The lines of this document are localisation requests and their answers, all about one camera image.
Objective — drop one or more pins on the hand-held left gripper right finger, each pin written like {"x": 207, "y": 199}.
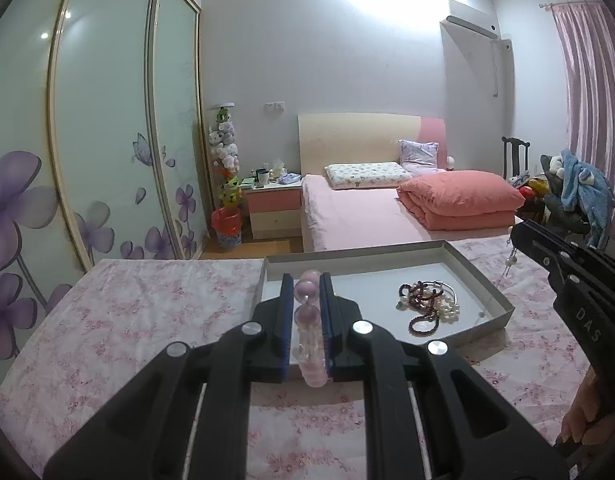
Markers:
{"x": 327, "y": 330}

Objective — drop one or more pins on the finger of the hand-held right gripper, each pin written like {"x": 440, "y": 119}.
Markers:
{"x": 587, "y": 255}
{"x": 537, "y": 255}

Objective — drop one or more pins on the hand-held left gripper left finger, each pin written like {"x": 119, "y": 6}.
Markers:
{"x": 286, "y": 330}

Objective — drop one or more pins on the grey cardboard box tray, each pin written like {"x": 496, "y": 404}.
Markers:
{"x": 372, "y": 290}

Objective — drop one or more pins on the person's right hand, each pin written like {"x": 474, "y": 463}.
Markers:
{"x": 582, "y": 420}

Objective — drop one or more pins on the red round toy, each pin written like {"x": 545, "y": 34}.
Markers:
{"x": 526, "y": 194}

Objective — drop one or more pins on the blue plush garment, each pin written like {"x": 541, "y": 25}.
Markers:
{"x": 585, "y": 190}

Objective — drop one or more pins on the white plush toy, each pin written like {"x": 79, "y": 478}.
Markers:
{"x": 557, "y": 166}

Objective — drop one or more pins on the silver bangle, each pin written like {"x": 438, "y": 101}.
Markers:
{"x": 450, "y": 286}

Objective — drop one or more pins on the folded pink duvet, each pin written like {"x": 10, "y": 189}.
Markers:
{"x": 457, "y": 197}

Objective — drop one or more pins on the dark wooden chair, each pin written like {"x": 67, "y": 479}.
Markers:
{"x": 516, "y": 157}

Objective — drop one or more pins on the bed with pink sheet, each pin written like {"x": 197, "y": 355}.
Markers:
{"x": 352, "y": 215}

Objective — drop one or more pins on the red waste bin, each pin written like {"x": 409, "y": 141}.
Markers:
{"x": 226, "y": 227}

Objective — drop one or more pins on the pink and cream nightstand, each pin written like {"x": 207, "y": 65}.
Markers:
{"x": 272, "y": 210}

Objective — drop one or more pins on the dark mug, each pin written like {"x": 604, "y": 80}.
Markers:
{"x": 262, "y": 176}

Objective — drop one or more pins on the lilac patterned pillow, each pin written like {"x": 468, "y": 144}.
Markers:
{"x": 420, "y": 152}

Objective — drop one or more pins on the white spotted pillow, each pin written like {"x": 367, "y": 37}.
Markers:
{"x": 367, "y": 175}

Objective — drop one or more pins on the pink curtain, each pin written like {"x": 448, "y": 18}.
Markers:
{"x": 592, "y": 85}

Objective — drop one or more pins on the column of stuffed toys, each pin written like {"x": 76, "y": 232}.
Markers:
{"x": 225, "y": 155}

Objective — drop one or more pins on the cream and pink headboard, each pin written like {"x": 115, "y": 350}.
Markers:
{"x": 357, "y": 140}

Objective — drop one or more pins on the white air conditioner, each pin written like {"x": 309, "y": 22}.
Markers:
{"x": 470, "y": 20}

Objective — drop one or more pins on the curtain rod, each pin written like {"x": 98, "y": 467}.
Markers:
{"x": 577, "y": 4}

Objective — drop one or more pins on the floral sliding door wardrobe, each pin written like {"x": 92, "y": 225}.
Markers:
{"x": 112, "y": 110}

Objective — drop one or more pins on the white wall socket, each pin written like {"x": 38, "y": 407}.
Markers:
{"x": 275, "y": 106}

